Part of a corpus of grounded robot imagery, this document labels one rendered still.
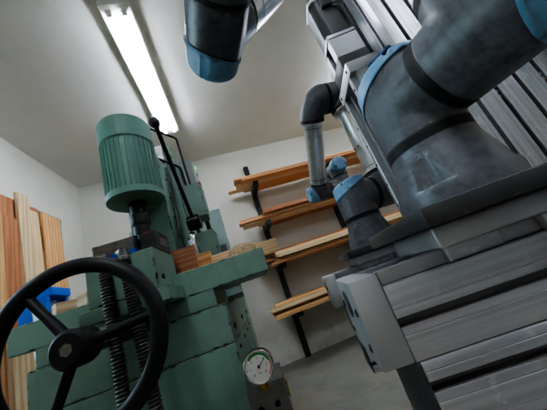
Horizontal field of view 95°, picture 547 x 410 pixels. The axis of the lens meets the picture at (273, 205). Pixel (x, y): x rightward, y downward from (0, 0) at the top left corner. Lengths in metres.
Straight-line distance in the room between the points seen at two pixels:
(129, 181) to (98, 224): 2.78
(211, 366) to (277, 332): 2.49
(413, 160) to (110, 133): 0.89
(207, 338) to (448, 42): 0.66
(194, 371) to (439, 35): 0.71
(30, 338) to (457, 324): 0.81
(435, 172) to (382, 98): 0.13
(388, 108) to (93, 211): 3.58
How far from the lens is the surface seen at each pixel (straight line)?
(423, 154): 0.38
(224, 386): 0.68
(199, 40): 0.37
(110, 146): 0.99
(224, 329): 0.66
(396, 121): 0.40
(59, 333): 0.56
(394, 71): 0.42
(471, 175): 0.36
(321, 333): 3.25
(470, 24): 0.36
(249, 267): 0.65
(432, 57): 0.38
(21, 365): 2.21
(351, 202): 0.84
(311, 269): 3.22
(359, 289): 0.30
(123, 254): 0.62
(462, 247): 0.34
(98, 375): 0.76
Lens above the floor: 0.79
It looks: 17 degrees up
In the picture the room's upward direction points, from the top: 20 degrees counter-clockwise
